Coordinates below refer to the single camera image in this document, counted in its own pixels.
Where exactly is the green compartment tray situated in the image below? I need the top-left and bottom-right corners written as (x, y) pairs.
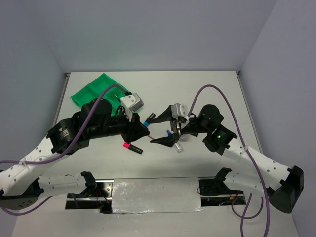
top-left (71, 73), bottom-right (129, 116)

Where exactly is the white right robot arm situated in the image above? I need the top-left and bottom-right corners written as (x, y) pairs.
top-left (150, 103), bottom-right (304, 214)

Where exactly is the blue highlighter marker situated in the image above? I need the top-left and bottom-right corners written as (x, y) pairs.
top-left (143, 113), bottom-right (156, 127)

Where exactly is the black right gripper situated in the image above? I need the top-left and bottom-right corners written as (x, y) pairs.
top-left (148, 104), bottom-right (210, 147)

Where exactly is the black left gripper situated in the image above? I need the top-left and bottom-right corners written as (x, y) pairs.
top-left (89, 107), bottom-right (150, 144)

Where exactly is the pink highlighter marker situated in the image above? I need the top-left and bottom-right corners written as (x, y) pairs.
top-left (123, 142), bottom-right (143, 154)

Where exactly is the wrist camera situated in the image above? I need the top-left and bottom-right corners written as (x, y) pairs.
top-left (171, 103), bottom-right (189, 123)
top-left (120, 93), bottom-right (144, 118)

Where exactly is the silver tape sheet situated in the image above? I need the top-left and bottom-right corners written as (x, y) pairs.
top-left (112, 178), bottom-right (203, 214)

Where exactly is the clear spray bottle blue cap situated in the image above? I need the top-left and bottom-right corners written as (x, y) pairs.
top-left (166, 130), bottom-right (183, 153)

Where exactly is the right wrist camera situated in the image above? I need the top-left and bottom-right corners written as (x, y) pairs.
top-left (171, 103), bottom-right (189, 123)

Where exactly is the black mounting rail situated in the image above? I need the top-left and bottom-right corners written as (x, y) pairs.
top-left (65, 179), bottom-right (245, 214)

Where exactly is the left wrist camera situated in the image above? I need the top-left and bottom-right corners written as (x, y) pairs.
top-left (120, 93), bottom-right (144, 118)

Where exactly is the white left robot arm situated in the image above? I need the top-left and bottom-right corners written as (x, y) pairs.
top-left (0, 95), bottom-right (150, 216)

